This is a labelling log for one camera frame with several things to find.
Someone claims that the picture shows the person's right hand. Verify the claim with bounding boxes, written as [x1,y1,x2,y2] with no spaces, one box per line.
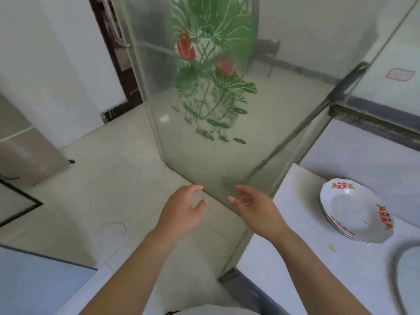
[228,185,293,242]

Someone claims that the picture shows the person's left hand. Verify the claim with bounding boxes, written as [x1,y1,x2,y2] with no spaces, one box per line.
[154,185,208,239]

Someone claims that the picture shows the person's left forearm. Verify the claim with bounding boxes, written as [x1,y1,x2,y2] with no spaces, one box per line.
[79,226,185,315]

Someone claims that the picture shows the person's right forearm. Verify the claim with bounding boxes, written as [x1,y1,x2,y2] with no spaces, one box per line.
[262,227,373,315]

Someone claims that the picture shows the white plate with red print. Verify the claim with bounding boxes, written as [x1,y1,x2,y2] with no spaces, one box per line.
[319,200,358,241]
[320,178,394,245]

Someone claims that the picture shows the glass door with floral print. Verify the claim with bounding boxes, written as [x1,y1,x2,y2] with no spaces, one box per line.
[110,0,419,284]

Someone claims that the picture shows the dark chair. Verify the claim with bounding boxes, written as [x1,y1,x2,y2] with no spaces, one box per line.
[251,39,281,77]

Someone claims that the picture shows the dark stone ledge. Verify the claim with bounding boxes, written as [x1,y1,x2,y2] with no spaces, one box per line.
[328,104,420,149]

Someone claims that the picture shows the light blue cabinet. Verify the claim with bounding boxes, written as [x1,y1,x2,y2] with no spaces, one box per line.
[0,245,98,315]

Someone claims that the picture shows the black framed floor panel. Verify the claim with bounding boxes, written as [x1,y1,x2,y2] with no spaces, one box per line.
[0,178,44,228]

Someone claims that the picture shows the silver metal appliance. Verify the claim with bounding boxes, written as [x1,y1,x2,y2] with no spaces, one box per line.
[0,93,72,187]

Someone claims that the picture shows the plain white plate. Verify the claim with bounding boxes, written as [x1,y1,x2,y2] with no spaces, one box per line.
[393,245,420,315]

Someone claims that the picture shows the dark brown door frame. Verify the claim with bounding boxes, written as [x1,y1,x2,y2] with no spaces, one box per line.
[88,0,144,117]

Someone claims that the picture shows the black door handle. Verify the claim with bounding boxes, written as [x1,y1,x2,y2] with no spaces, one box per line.
[327,61,371,103]

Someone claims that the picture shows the silver metal door handle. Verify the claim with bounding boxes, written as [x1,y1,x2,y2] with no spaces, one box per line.
[102,0,132,47]

